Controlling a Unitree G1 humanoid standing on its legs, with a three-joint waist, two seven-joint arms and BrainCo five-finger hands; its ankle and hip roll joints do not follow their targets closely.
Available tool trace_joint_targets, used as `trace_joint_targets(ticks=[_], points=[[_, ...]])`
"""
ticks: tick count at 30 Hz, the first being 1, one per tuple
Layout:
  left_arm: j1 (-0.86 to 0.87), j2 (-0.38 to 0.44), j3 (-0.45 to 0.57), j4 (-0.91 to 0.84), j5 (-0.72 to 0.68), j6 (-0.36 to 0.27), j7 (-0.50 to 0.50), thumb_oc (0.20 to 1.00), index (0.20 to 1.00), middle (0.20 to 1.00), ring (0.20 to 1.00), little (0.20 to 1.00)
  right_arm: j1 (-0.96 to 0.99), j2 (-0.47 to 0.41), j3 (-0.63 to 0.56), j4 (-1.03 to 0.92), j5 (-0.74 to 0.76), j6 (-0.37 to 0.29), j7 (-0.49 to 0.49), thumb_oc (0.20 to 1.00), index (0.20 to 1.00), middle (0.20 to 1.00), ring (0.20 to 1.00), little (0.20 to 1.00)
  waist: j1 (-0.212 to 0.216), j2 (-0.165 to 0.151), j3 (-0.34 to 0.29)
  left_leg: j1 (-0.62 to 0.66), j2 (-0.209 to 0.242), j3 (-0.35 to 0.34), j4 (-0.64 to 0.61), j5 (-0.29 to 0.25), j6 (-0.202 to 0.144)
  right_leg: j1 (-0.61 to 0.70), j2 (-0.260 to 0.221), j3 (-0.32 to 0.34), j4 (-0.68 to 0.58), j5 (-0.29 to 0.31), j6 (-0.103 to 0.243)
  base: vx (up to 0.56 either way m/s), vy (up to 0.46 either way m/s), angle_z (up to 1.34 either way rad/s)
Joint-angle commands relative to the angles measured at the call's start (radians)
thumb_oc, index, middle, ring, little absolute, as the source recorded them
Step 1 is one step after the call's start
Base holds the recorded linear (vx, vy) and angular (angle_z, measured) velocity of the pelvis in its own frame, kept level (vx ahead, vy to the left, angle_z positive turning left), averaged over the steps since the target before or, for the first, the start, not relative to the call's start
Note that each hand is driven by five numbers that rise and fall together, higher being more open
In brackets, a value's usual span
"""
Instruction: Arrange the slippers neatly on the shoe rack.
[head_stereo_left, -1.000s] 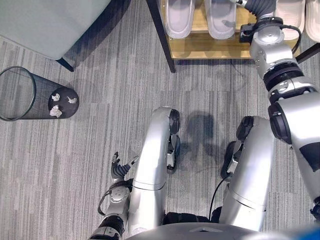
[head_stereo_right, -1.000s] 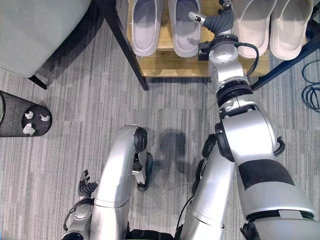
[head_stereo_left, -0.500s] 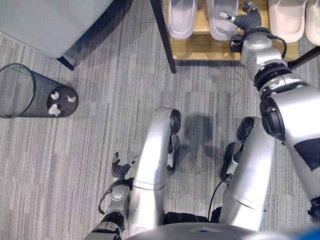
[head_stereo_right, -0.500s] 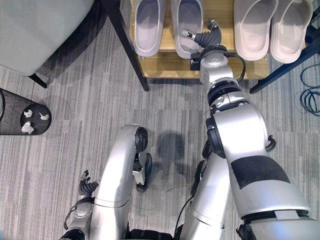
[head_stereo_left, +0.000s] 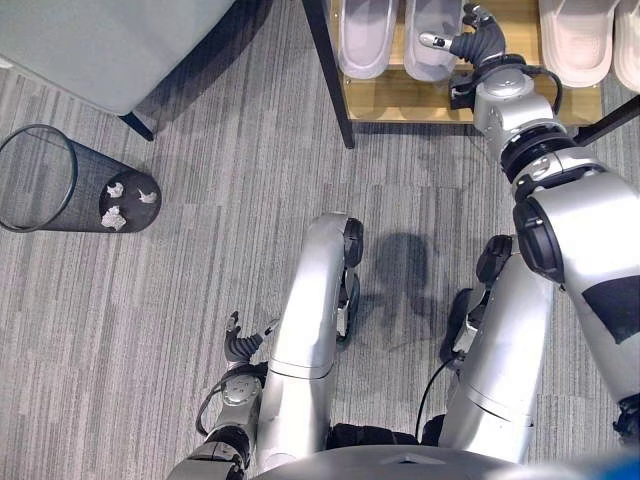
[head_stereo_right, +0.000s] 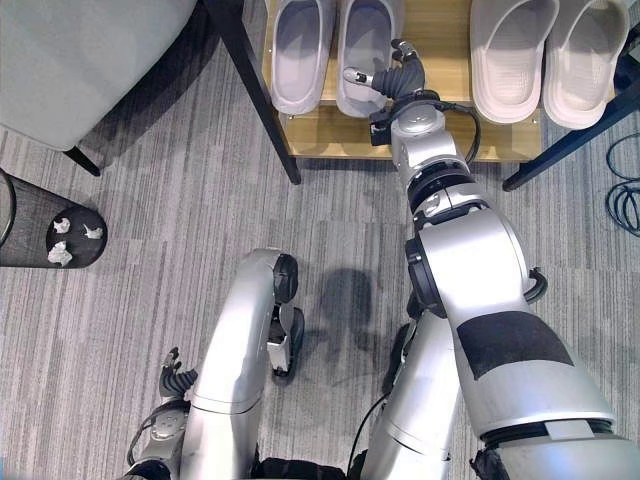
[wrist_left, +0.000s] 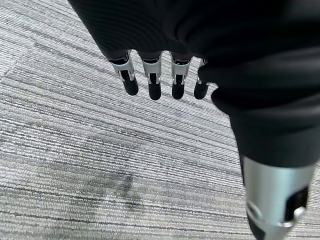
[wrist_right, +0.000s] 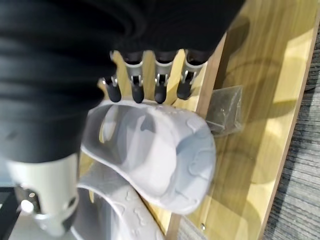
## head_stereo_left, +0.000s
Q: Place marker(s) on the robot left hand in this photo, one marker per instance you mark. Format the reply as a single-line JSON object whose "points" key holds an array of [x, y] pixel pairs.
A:
{"points": [[239, 346]]}

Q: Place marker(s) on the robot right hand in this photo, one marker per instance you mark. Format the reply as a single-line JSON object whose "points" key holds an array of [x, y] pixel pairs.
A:
{"points": [[479, 44]]}

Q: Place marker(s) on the robot left arm silver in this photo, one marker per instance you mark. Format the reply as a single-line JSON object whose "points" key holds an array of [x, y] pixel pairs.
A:
{"points": [[235, 400]]}

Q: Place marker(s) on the robot right arm silver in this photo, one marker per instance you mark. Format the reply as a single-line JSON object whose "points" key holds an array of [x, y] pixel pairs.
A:
{"points": [[580, 220]]}

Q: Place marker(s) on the grey slipper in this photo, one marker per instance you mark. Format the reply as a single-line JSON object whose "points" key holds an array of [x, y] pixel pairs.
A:
{"points": [[362, 35], [430, 60]]}

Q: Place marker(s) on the robot left leg silver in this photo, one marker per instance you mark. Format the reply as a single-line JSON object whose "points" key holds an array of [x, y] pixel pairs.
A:
{"points": [[312, 310]]}

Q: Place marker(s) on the robot leg silver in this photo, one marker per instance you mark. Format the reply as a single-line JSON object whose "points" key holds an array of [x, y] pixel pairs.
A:
{"points": [[312, 310], [505, 350]]}

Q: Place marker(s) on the pale pink slipper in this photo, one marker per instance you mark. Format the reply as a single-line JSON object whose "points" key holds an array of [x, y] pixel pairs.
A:
{"points": [[575, 40], [629, 45]]}

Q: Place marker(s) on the crumpled white paper ball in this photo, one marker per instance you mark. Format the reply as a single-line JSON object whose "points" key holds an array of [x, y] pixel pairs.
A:
{"points": [[114, 218], [115, 189], [148, 196]]}

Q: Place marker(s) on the robot torso grey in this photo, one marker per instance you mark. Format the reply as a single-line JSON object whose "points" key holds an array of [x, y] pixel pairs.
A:
{"points": [[390, 465]]}

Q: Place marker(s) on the black mesh waste bin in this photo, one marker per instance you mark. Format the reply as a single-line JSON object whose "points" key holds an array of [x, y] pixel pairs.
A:
{"points": [[45, 185]]}

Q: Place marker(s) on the robot right leg silver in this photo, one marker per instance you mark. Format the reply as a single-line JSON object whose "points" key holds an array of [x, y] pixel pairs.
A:
{"points": [[505, 350]]}

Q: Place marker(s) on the grey upholstered sofa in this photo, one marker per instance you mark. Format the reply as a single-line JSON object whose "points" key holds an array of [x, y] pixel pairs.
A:
{"points": [[115, 40]]}

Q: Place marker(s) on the wooden shoe rack black frame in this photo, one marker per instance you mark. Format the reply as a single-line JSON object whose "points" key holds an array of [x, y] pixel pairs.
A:
{"points": [[400, 100]]}

